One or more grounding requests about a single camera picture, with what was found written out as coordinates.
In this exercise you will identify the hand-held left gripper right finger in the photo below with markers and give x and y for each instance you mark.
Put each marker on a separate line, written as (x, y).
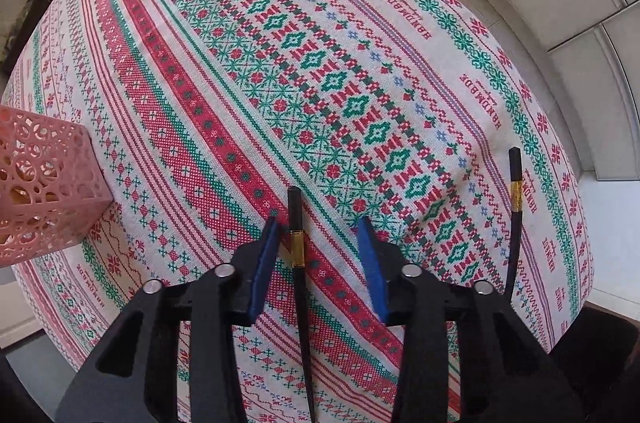
(372, 263)

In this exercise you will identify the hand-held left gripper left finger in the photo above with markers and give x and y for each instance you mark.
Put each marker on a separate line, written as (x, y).
(262, 268)

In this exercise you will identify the black chopstick with gold band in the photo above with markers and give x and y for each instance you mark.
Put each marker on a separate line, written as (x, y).
(301, 303)
(515, 223)

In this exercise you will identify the pink perforated utensil holder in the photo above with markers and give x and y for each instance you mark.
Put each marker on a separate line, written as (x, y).
(45, 183)

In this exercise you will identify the patterned red green tablecloth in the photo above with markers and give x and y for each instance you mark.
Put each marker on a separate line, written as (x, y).
(280, 78)

